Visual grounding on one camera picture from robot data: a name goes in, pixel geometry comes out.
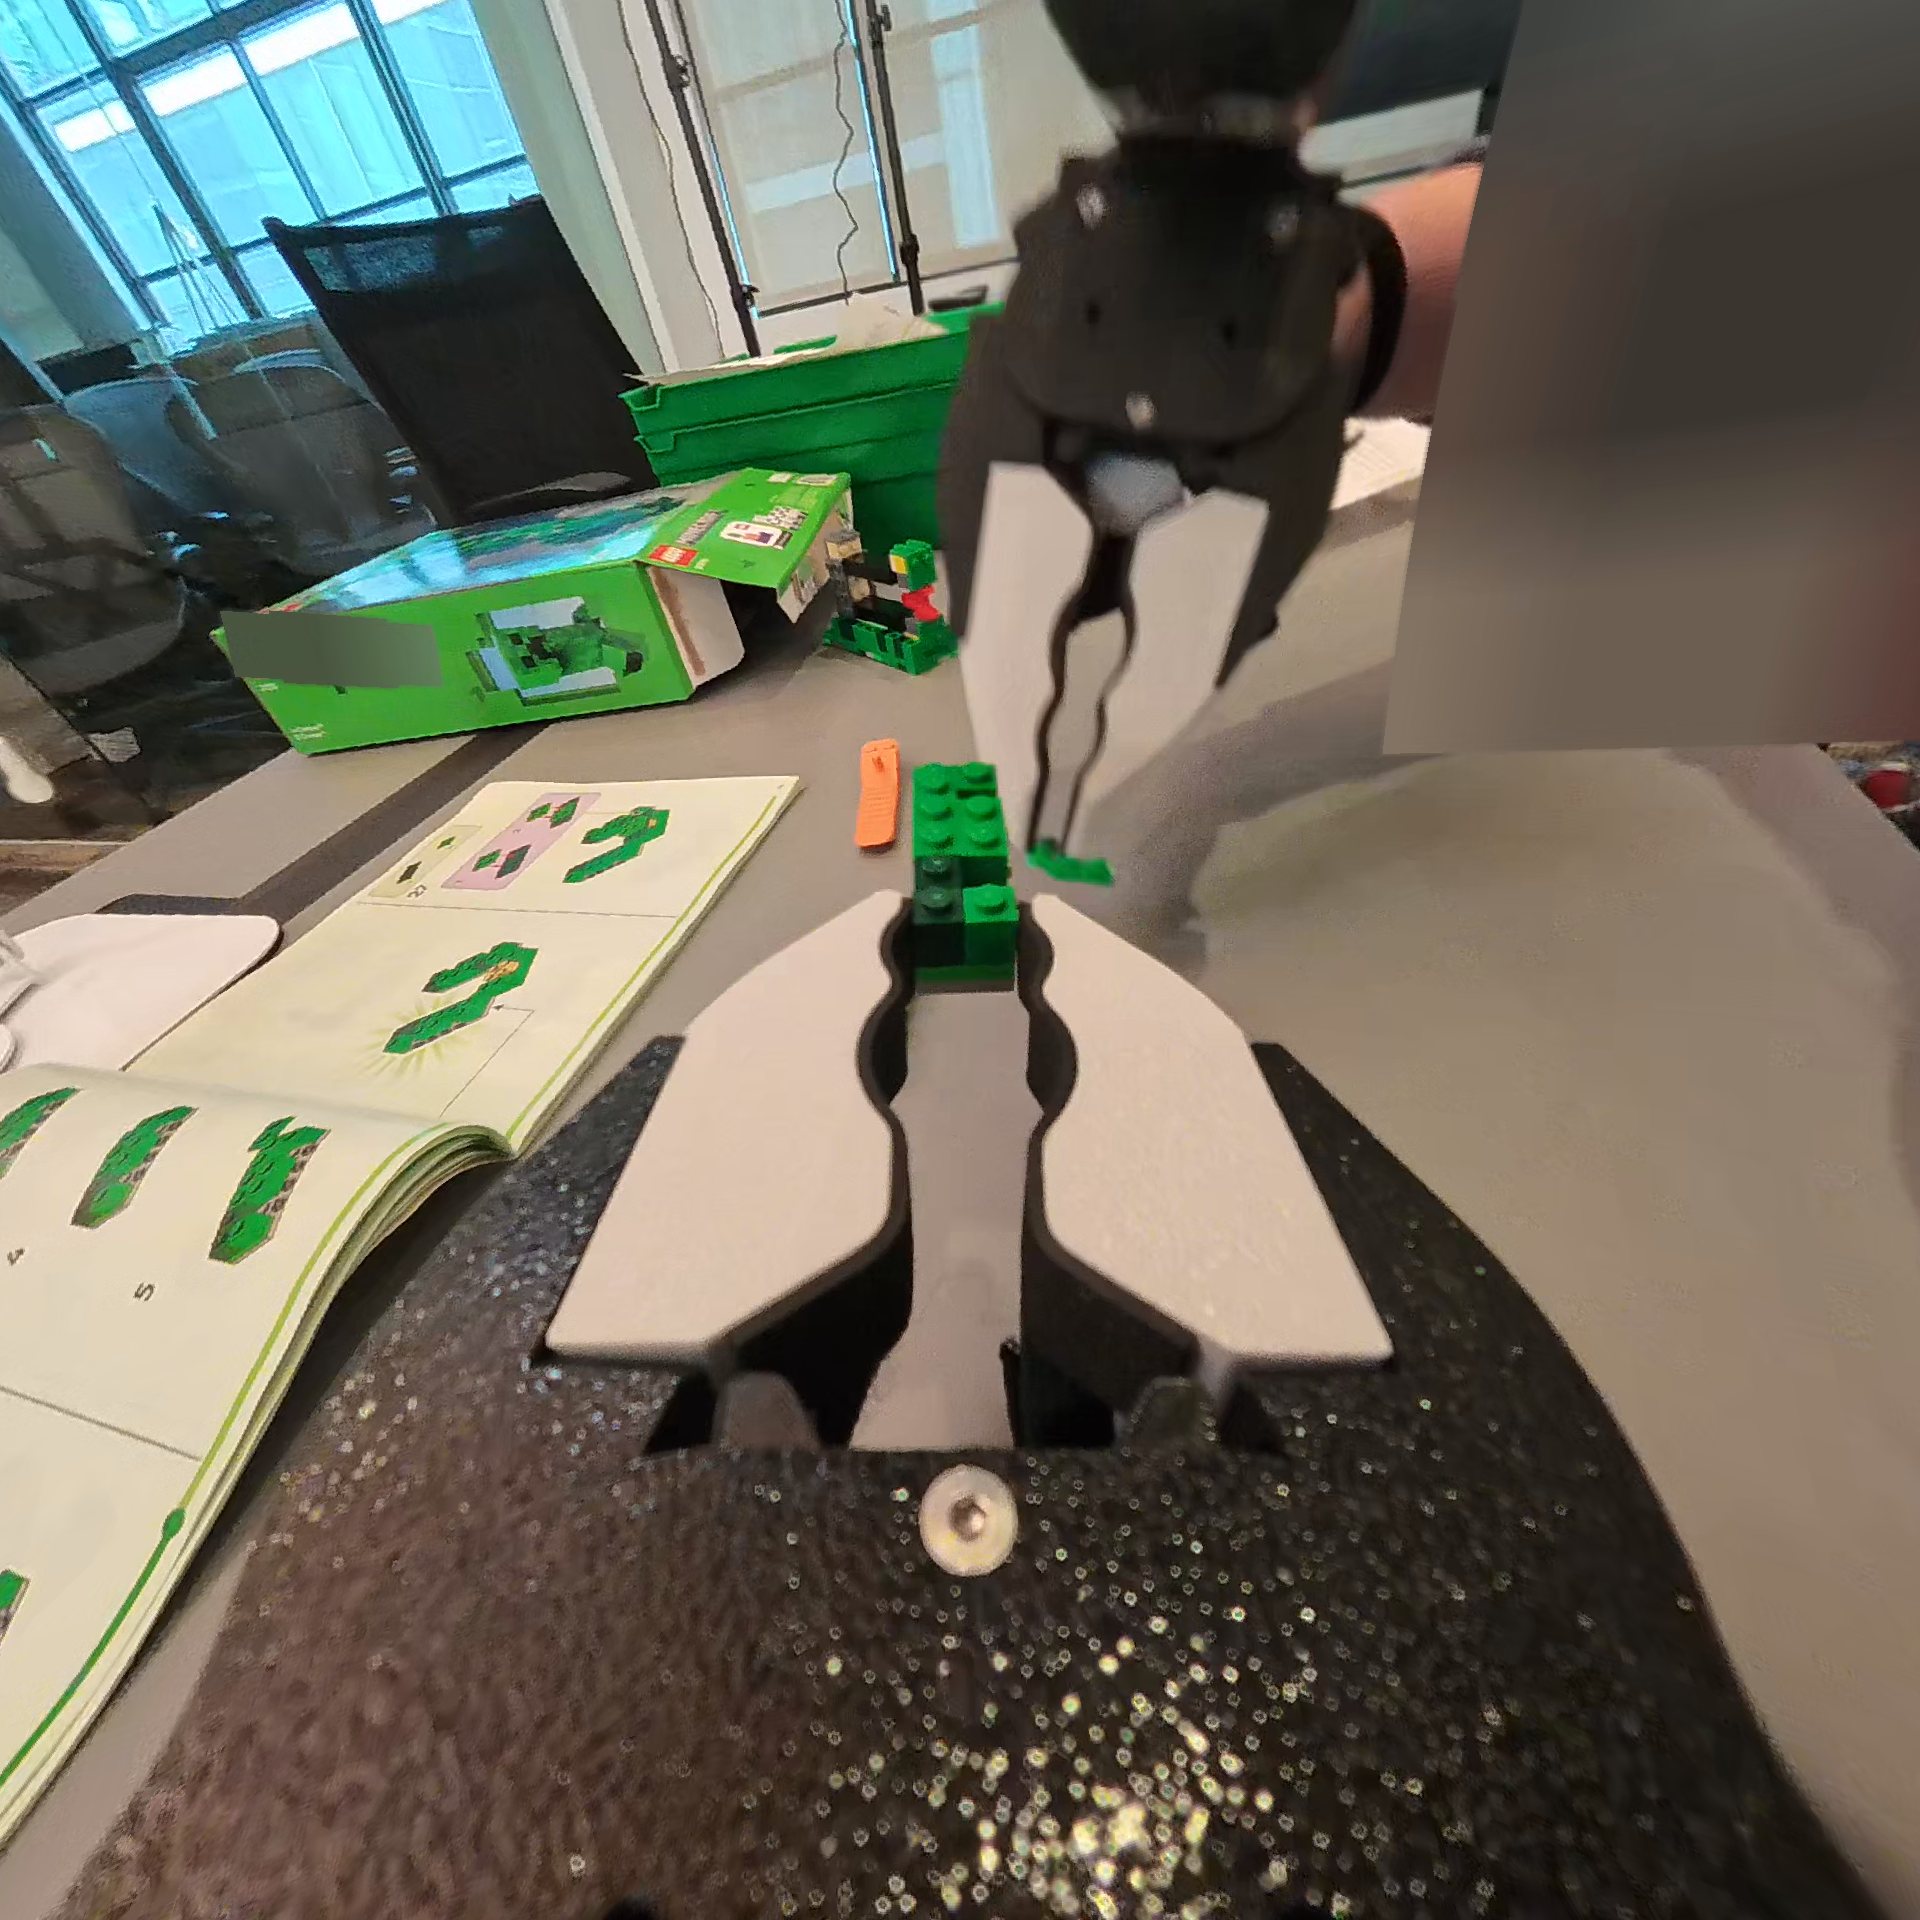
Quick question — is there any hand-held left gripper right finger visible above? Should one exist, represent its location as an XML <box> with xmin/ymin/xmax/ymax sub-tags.
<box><xmin>1021</xmin><ymin>891</ymin><xmax>1393</xmax><ymax>1368</ymax></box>

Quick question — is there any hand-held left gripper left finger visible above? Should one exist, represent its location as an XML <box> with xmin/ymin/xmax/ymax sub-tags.
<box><xmin>539</xmin><ymin>891</ymin><xmax>916</xmax><ymax>1376</ymax></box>

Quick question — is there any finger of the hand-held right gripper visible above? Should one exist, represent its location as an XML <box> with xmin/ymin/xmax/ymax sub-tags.
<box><xmin>959</xmin><ymin>465</ymin><xmax>1098</xmax><ymax>849</ymax></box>
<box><xmin>1065</xmin><ymin>489</ymin><xmax>1279</xmax><ymax>849</ymax></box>

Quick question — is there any green brick block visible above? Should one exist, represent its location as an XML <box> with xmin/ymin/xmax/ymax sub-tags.
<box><xmin>909</xmin><ymin>754</ymin><xmax>1021</xmax><ymax>993</ymax></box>

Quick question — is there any person's right forearm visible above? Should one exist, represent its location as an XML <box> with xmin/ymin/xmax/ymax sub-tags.
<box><xmin>1336</xmin><ymin>164</ymin><xmax>1483</xmax><ymax>427</ymax></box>

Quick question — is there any grey desk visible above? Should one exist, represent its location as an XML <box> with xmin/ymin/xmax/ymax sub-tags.
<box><xmin>0</xmin><ymin>433</ymin><xmax>1920</xmax><ymax>1920</ymax></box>

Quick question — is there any small green brick model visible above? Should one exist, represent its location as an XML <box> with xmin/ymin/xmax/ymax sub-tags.
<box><xmin>817</xmin><ymin>542</ymin><xmax>959</xmax><ymax>679</ymax></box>

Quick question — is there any white paper sheet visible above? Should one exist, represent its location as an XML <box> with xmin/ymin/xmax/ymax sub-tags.
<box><xmin>1331</xmin><ymin>418</ymin><xmax>1429</xmax><ymax>509</ymax></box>

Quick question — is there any stack of green trays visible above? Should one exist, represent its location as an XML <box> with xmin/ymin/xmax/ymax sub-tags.
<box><xmin>623</xmin><ymin>299</ymin><xmax>1011</xmax><ymax>561</ymax></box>

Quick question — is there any black tripod stand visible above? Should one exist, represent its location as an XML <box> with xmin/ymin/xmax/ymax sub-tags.
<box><xmin>647</xmin><ymin>0</ymin><xmax>933</xmax><ymax>367</ymax></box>

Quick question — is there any open instruction booklet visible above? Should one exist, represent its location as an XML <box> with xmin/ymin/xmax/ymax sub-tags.
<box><xmin>0</xmin><ymin>772</ymin><xmax>804</xmax><ymax>1849</ymax></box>

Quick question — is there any green cardboard toy box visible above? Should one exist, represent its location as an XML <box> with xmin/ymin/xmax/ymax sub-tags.
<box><xmin>210</xmin><ymin>472</ymin><xmax>855</xmax><ymax>767</ymax></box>

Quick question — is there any black mesh office chair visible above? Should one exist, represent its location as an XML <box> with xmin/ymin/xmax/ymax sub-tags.
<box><xmin>259</xmin><ymin>191</ymin><xmax>668</xmax><ymax>532</ymax></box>

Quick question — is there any grey office chair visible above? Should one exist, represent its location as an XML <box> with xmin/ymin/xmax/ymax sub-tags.
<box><xmin>0</xmin><ymin>353</ymin><xmax>426</xmax><ymax>738</ymax></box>

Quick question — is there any glass window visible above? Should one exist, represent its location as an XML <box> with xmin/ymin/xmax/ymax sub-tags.
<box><xmin>0</xmin><ymin>0</ymin><xmax>544</xmax><ymax>328</ymax></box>

